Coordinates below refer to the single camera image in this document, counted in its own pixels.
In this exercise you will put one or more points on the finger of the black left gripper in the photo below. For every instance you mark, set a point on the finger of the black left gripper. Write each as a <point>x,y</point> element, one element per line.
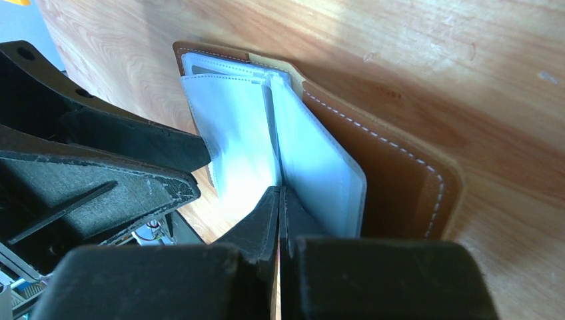
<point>39,100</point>
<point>58,196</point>

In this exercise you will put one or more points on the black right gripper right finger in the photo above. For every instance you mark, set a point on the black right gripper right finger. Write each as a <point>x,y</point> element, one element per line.
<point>328,277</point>

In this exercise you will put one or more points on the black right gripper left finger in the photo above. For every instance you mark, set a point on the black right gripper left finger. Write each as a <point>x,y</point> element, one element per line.
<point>232,278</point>

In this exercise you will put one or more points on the brown leather card holder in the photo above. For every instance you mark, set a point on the brown leather card holder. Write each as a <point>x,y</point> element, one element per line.
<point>414,190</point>

